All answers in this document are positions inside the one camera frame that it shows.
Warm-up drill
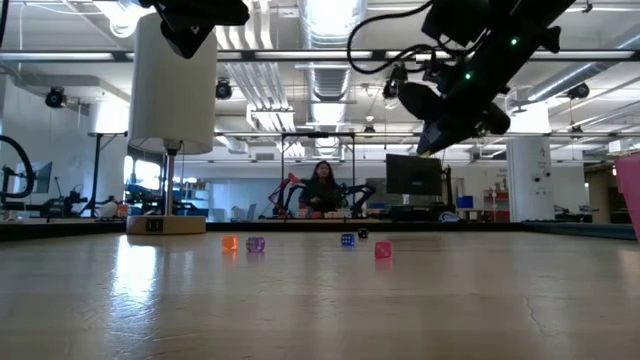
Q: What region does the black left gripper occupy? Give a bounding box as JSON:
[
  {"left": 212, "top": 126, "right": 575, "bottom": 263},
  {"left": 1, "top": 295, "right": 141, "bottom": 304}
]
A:
[{"left": 139, "top": 0, "right": 251, "bottom": 61}]

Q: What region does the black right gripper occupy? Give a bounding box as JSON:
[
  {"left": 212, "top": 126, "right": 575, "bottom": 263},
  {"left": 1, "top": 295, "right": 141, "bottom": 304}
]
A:
[{"left": 397, "top": 68, "right": 512, "bottom": 157}]

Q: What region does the black computer monitor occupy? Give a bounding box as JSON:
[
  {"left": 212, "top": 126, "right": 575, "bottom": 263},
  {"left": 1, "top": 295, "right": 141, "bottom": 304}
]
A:
[{"left": 385, "top": 153, "right": 444, "bottom": 197}]

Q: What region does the long horizontal light bar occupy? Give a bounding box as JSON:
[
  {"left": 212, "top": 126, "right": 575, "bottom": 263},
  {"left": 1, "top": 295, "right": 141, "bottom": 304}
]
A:
[{"left": 0, "top": 48, "right": 640, "bottom": 63}]

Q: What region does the white shade table lamp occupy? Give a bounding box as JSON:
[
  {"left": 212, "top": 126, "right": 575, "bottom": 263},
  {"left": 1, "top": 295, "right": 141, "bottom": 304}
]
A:
[{"left": 125, "top": 13, "right": 219, "bottom": 236}]

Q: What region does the person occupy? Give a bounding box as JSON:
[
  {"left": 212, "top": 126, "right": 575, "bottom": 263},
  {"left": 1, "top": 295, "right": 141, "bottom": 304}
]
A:
[{"left": 298, "top": 159, "right": 347, "bottom": 220}]

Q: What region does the red desk lamp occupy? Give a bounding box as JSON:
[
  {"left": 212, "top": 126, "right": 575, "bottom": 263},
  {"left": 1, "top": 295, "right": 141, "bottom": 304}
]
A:
[{"left": 267, "top": 172, "right": 302, "bottom": 219}]

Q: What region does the pink plastic bin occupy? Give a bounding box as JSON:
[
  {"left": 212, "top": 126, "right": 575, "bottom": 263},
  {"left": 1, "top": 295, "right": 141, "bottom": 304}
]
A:
[{"left": 613, "top": 152, "right": 640, "bottom": 242}]

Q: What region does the small grey monitor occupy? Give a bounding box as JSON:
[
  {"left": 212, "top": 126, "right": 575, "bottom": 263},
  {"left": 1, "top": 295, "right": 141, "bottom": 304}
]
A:
[{"left": 17, "top": 160, "right": 54, "bottom": 195}]

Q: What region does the black hanging camera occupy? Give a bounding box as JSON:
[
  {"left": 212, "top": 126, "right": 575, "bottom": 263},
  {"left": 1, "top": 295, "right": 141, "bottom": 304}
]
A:
[{"left": 381, "top": 63, "right": 409, "bottom": 100}]

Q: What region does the black aluminium table frame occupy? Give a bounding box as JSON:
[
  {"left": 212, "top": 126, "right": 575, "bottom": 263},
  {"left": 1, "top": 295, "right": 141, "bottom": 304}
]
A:
[{"left": 0, "top": 218, "right": 637, "bottom": 242}]

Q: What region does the silver ceiling duct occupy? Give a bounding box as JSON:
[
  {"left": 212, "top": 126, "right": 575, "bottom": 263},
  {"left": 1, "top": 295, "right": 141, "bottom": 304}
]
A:
[
  {"left": 298, "top": 0, "right": 370, "bottom": 160},
  {"left": 524, "top": 27, "right": 640, "bottom": 104}
]

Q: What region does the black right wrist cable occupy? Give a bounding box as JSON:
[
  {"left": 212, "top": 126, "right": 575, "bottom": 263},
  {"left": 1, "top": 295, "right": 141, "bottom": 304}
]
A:
[{"left": 347, "top": 0, "right": 436, "bottom": 76}]

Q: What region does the thin black frame stand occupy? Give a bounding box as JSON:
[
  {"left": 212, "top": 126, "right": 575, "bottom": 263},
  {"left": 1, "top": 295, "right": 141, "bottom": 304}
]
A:
[{"left": 280, "top": 131, "right": 357, "bottom": 221}]

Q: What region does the thick black cable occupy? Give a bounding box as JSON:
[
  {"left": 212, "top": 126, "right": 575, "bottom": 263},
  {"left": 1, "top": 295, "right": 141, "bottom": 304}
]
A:
[{"left": 0, "top": 133, "right": 37, "bottom": 200}]

